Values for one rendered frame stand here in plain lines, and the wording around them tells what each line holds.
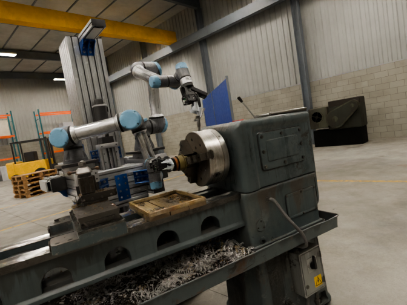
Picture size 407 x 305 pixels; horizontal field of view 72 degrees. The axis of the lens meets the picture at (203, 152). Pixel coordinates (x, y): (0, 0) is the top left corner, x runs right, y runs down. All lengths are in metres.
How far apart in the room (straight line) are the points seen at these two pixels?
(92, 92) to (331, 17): 10.60
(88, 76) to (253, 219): 1.51
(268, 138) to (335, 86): 10.05
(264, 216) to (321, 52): 10.61
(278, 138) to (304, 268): 0.77
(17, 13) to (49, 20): 1.02
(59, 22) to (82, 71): 10.73
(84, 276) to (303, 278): 1.19
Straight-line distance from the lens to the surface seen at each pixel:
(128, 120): 1.71
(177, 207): 1.37
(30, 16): 12.67
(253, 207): 1.59
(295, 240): 1.71
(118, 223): 1.25
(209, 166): 1.47
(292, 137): 1.76
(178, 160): 1.51
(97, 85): 2.26
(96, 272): 1.37
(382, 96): 11.24
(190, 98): 1.71
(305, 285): 1.90
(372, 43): 11.48
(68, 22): 13.12
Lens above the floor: 1.24
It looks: 5 degrees down
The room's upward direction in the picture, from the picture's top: 9 degrees counter-clockwise
